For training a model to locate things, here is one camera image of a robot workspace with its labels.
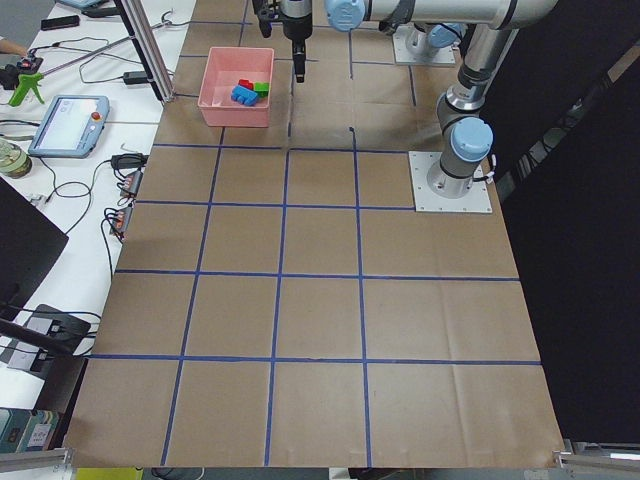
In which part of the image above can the red toy block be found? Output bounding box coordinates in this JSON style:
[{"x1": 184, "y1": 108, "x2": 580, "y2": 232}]
[{"x1": 238, "y1": 79, "x2": 254, "y2": 90}]

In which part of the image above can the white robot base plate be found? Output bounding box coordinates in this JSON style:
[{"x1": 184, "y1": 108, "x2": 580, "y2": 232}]
[{"x1": 408, "y1": 151, "x2": 493, "y2": 214}]

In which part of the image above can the blue toy block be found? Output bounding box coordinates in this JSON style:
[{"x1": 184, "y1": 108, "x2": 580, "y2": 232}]
[{"x1": 230, "y1": 85, "x2": 259, "y2": 106}]

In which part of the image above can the black smartphone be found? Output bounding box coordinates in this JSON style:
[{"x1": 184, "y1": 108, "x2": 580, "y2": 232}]
[{"x1": 40, "y1": 15, "x2": 80, "y2": 31}]

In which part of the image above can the green toy block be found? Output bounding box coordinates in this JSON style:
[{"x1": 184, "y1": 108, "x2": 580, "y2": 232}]
[{"x1": 253, "y1": 82, "x2": 270, "y2": 98}]

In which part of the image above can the blue teach pendant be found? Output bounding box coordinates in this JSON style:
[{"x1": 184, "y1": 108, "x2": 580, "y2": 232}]
[{"x1": 28, "y1": 95, "x2": 110, "y2": 158}]

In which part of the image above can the black monitor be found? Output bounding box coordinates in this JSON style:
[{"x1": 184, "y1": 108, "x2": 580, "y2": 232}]
[{"x1": 0, "y1": 180, "x2": 68, "y2": 321}]

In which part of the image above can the black power adapter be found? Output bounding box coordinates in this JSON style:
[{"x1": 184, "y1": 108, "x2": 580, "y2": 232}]
[{"x1": 122, "y1": 71, "x2": 149, "y2": 85}]

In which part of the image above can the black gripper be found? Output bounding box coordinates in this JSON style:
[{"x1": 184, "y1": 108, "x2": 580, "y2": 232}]
[{"x1": 279, "y1": 0, "x2": 313, "y2": 83}]

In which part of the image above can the orange black usb hub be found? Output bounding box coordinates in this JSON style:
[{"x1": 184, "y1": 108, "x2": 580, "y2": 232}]
[{"x1": 117, "y1": 170, "x2": 143, "y2": 198}]

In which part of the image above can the green plastic clamp tool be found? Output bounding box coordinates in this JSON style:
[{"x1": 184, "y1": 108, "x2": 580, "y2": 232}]
[{"x1": 8, "y1": 73, "x2": 45, "y2": 107}]

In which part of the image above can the pink plastic box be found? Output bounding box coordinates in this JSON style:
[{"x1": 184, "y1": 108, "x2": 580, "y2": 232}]
[{"x1": 197, "y1": 47, "x2": 274, "y2": 128}]

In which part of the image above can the brown paper table cover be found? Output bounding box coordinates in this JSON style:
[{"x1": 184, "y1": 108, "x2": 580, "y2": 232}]
[{"x1": 65, "y1": 1, "x2": 562, "y2": 468}]

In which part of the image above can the aluminium frame post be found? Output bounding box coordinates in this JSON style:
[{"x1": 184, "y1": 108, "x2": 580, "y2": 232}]
[{"x1": 115, "y1": 0, "x2": 174, "y2": 104}]

